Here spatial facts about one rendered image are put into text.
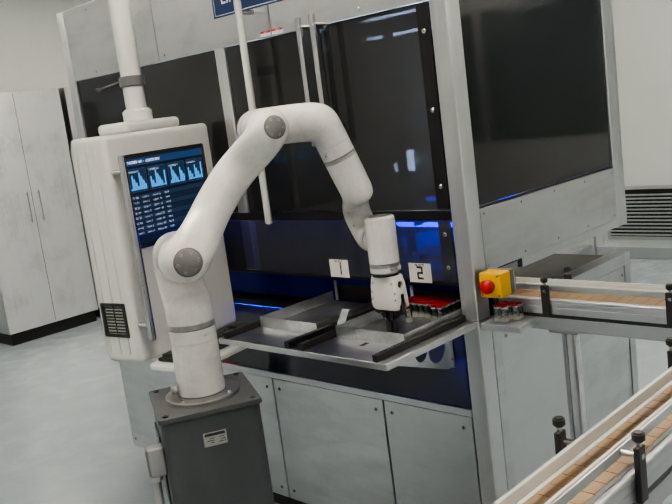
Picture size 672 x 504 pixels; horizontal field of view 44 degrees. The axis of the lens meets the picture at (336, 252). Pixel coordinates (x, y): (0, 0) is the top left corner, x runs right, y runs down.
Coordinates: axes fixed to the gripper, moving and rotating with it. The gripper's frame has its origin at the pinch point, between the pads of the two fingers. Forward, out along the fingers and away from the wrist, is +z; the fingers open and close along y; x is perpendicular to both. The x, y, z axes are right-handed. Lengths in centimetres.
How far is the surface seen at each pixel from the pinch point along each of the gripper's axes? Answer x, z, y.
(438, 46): -24, -75, -8
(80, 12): -24, -115, 174
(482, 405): -23.6, 30.0, -10.7
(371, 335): 2.4, 2.4, 6.1
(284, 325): 2.4, 2.8, 42.6
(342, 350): 11.6, 4.4, 9.1
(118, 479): -8, 92, 185
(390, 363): 14.7, 4.7, -10.9
